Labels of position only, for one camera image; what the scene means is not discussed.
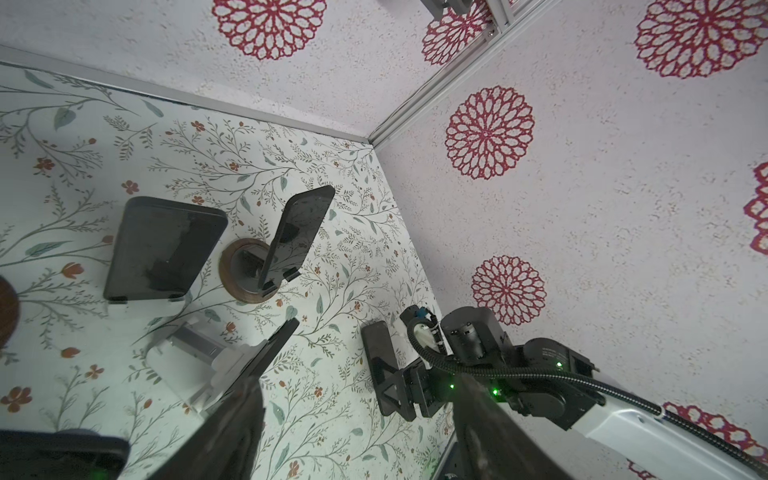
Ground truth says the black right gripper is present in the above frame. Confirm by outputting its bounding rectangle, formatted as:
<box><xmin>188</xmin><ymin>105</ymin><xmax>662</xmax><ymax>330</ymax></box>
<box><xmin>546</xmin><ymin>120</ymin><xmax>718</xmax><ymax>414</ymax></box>
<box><xmin>370</xmin><ymin>357</ymin><xmax>457</xmax><ymax>422</ymax></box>

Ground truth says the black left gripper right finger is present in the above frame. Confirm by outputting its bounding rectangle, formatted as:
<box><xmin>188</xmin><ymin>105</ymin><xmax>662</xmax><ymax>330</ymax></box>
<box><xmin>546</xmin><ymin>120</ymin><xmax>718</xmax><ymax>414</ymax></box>
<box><xmin>446</xmin><ymin>374</ymin><xmax>570</xmax><ymax>479</ymax></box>

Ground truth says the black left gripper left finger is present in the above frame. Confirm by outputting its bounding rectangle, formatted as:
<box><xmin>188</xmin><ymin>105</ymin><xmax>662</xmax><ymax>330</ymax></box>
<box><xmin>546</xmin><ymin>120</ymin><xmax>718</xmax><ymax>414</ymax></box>
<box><xmin>151</xmin><ymin>318</ymin><xmax>299</xmax><ymax>479</ymax></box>

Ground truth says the black smartphone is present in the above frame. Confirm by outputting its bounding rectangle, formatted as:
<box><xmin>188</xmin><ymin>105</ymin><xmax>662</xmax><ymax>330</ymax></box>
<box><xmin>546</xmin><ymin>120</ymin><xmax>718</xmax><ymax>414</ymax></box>
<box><xmin>257</xmin><ymin>185</ymin><xmax>335</xmax><ymax>296</ymax></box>
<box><xmin>1</xmin><ymin>430</ymin><xmax>131</xmax><ymax>479</ymax></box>
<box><xmin>103</xmin><ymin>196</ymin><xmax>228</xmax><ymax>303</ymax></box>
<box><xmin>360</xmin><ymin>320</ymin><xmax>399</xmax><ymax>389</ymax></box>

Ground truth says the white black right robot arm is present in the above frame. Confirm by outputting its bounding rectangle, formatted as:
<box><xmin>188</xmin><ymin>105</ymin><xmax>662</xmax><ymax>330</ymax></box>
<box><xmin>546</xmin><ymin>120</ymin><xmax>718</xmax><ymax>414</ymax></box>
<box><xmin>361</xmin><ymin>305</ymin><xmax>767</xmax><ymax>479</ymax></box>

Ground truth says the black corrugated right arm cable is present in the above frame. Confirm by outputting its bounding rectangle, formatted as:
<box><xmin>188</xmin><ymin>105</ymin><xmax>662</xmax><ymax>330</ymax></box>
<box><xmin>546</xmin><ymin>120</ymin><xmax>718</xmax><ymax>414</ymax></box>
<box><xmin>406</xmin><ymin>305</ymin><xmax>768</xmax><ymax>475</ymax></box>

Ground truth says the grey slotted wall shelf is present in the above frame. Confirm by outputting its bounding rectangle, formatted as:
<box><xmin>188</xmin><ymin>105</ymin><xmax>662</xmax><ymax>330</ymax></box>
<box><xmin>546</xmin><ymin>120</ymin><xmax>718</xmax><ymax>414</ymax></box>
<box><xmin>421</xmin><ymin>0</ymin><xmax>473</xmax><ymax>21</ymax></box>

